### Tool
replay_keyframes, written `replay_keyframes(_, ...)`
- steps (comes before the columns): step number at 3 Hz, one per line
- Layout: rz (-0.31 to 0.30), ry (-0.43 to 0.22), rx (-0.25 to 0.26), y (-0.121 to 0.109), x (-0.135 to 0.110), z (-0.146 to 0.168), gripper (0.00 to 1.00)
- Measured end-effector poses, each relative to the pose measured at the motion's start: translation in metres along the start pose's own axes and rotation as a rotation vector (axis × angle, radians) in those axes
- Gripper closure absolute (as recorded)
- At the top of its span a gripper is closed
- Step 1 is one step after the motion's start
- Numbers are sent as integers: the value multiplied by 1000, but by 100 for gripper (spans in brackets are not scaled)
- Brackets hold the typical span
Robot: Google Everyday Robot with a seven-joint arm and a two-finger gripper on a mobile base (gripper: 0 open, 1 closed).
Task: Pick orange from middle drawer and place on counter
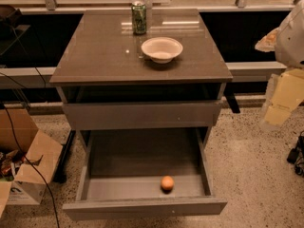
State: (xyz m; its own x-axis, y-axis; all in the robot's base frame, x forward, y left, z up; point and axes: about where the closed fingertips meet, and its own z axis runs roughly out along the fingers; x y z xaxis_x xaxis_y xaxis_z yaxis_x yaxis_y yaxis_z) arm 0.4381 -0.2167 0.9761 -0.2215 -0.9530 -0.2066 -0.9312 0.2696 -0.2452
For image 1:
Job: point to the black cabinet leg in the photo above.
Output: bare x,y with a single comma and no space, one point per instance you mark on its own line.
231,99

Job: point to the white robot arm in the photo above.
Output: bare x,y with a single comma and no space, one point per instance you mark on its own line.
290,41

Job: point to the black power adapter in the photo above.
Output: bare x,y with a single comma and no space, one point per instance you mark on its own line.
293,155

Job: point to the open cardboard box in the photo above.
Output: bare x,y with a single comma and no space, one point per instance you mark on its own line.
29,158

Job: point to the grey drawer cabinet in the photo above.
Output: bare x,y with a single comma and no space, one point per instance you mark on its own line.
105,63

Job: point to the white bowl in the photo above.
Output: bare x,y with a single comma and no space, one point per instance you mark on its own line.
162,50

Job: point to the green soda can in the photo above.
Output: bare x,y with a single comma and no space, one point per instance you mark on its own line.
138,10

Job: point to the open grey middle drawer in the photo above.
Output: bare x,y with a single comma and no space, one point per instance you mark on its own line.
121,177

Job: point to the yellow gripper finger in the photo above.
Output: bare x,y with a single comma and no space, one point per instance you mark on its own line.
268,42
284,93

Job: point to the metal window railing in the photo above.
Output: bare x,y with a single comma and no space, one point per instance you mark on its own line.
38,77

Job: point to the orange fruit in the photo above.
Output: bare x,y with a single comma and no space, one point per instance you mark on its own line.
167,183

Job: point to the closed grey top drawer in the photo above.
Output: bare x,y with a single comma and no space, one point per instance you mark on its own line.
141,115

